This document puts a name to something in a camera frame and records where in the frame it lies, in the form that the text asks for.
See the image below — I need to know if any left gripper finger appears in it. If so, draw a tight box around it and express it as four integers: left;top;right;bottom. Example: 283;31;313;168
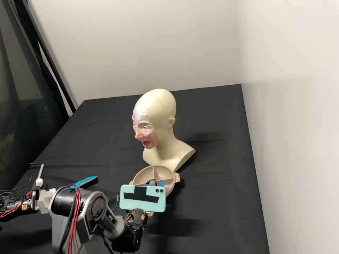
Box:
71;175;99;190

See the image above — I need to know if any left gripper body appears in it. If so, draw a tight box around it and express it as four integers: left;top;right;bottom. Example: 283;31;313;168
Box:
36;188;57;213

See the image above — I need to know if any dummy head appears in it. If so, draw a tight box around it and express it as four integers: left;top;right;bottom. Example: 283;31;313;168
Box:
131;88;196;172

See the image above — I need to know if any beige divided bowl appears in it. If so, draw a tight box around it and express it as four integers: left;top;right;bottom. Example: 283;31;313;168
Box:
129;165;182;198

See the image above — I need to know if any right wrist camera phone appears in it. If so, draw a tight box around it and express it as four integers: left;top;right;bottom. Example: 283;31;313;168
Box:
119;184;168;213

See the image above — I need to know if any black cable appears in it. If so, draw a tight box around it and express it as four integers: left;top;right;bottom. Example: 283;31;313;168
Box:
0;162;40;192
112;194;122;212

